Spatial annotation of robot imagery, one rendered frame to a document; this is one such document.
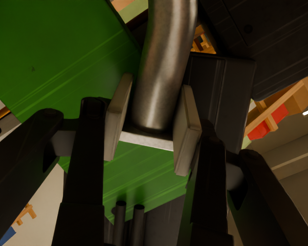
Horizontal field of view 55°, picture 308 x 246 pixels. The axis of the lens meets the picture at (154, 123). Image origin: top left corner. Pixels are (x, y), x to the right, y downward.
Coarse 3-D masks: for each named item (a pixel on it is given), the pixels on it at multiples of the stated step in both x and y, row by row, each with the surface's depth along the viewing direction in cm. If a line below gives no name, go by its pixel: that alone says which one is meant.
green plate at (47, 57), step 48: (0, 0) 20; (48, 0) 20; (96, 0) 20; (0, 48) 21; (48, 48) 21; (96, 48) 21; (0, 96) 23; (48, 96) 23; (96, 96) 23; (144, 192) 27
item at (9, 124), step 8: (136, 16) 32; (144, 16) 32; (128, 24) 32; (136, 24) 32; (144, 24) 32; (200, 24) 46; (136, 32) 32; (144, 32) 32; (136, 40) 33; (144, 40) 32; (0, 112) 38; (8, 112) 38; (0, 120) 38; (8, 120) 38; (16, 120) 38; (0, 128) 38; (8, 128) 38; (0, 136) 38
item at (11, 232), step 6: (24, 210) 593; (30, 210) 610; (18, 216) 575; (36, 216) 615; (18, 222) 626; (12, 228) 562; (6, 234) 545; (12, 234) 556; (0, 240) 530; (6, 240) 539
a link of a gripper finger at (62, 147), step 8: (64, 120) 14; (72, 120) 14; (64, 128) 14; (72, 128) 14; (56, 136) 13; (64, 136) 14; (72, 136) 14; (48, 144) 14; (56, 144) 14; (64, 144) 14; (72, 144) 14; (48, 152) 14; (56, 152) 14; (64, 152) 14
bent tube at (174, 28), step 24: (168, 0) 16; (192, 0) 17; (168, 24) 17; (192, 24) 17; (144, 48) 18; (168, 48) 18; (144, 72) 19; (168, 72) 18; (144, 96) 19; (168, 96) 19; (144, 120) 20; (168, 120) 20; (144, 144) 20; (168, 144) 20
